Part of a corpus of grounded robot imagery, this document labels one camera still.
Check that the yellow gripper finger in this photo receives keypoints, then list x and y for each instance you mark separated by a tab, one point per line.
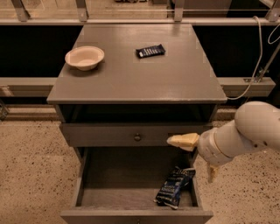
186	142
212	172

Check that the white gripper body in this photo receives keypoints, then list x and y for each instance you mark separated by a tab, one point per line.
208	148

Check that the blue kettle chip bag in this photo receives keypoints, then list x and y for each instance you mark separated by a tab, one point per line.
169	192

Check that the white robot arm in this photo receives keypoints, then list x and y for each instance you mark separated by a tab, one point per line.
255	127

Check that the grey open middle drawer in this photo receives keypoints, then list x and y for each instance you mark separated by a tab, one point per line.
118	185

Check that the grey top drawer with knob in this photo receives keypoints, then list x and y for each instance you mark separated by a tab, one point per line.
126	134

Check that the grey wooden cabinet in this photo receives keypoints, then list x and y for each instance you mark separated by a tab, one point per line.
177	87

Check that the dark blue snack bar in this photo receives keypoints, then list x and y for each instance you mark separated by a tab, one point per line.
150	51

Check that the metal stand pole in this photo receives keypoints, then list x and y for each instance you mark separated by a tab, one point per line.
258	77

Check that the cream plastic bowl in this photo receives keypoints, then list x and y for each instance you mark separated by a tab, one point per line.
85	58

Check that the metal railing frame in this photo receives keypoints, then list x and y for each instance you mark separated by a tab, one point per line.
24	22

